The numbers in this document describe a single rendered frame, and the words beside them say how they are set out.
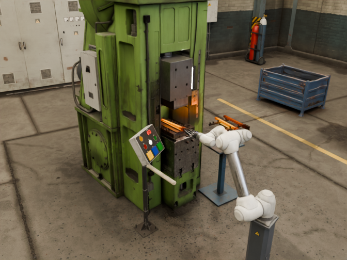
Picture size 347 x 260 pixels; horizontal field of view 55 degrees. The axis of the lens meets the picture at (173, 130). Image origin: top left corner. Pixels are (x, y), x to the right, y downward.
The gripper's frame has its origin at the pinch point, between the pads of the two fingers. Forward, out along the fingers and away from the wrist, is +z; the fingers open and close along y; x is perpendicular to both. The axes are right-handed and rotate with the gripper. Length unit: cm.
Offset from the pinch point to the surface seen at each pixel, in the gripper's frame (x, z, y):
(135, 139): 17, -13, -73
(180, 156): -30.5, -0.8, -6.5
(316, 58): -93, 277, 822
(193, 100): 22.6, 17.4, 27.0
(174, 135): -5.4, 5.1, -10.8
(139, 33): 103, 20, -42
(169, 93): 43.3, 6.1, -17.6
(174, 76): 61, 5, -12
